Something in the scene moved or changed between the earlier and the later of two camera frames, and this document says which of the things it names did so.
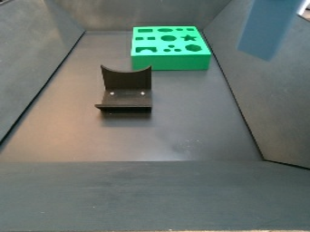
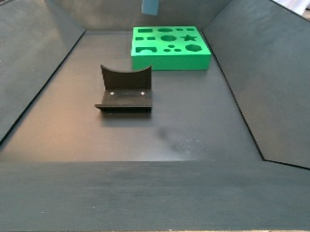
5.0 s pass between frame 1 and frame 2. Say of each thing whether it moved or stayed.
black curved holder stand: stayed
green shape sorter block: stayed
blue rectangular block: moved
